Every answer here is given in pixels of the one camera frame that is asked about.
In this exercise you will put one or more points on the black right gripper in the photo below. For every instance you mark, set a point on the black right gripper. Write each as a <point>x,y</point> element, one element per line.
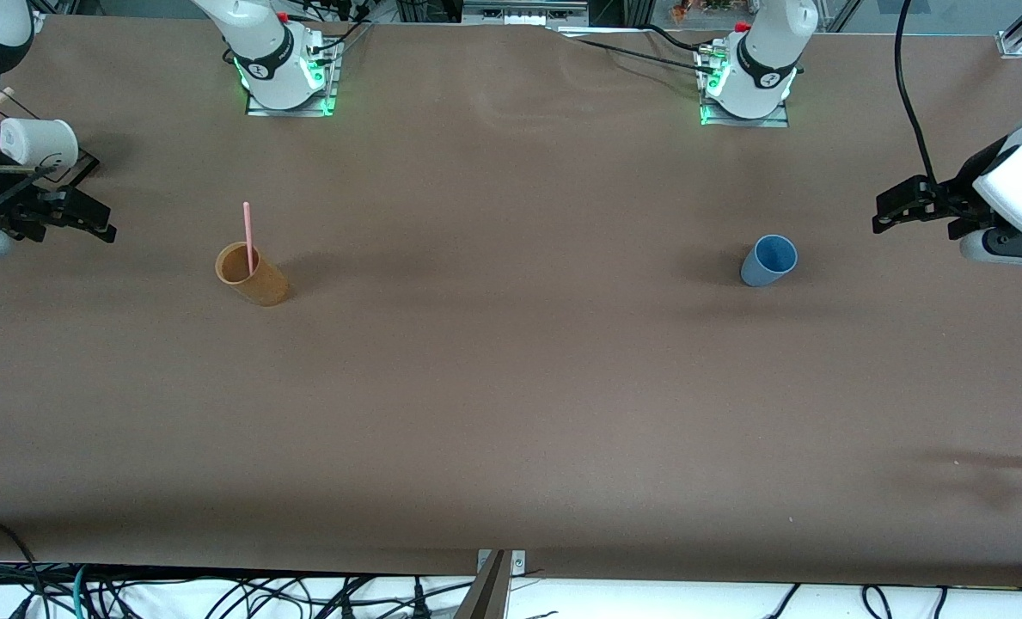
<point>5,209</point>

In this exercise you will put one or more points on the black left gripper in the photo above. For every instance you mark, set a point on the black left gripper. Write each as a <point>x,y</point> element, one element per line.
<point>963,191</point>

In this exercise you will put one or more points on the pink straw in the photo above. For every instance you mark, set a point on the pink straw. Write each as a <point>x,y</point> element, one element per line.
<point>247,228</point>

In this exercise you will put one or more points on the blue plastic cup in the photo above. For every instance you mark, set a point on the blue plastic cup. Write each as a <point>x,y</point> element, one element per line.
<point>755,271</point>

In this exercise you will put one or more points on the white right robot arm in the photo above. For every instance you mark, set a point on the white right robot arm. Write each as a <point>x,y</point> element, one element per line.
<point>270,60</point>

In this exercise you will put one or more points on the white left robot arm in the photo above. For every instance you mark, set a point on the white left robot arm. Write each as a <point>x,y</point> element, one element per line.
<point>768,52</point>

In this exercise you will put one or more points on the white cup with print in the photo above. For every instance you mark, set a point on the white cup with print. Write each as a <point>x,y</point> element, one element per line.
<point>33,137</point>

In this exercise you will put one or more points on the brown paper cup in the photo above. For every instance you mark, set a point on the brown paper cup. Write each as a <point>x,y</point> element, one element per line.
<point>266,288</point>

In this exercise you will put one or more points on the grey metal box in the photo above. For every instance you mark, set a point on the grey metal box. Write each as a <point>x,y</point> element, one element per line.
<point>519,13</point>

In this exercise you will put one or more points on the dark angled bar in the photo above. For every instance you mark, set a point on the dark angled bar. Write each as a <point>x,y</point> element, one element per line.
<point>486,597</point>

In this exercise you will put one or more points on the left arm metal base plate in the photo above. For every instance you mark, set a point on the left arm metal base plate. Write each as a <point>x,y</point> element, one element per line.
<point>777,123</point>

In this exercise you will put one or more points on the metal corner bracket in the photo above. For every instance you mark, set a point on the metal corner bracket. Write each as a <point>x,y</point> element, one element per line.
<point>1011,45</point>

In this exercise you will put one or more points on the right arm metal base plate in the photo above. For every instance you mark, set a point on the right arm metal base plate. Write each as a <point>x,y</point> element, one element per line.
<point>333,77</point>

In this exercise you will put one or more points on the grey metal table bracket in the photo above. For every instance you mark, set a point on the grey metal table bracket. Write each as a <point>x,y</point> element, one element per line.
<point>519,563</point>

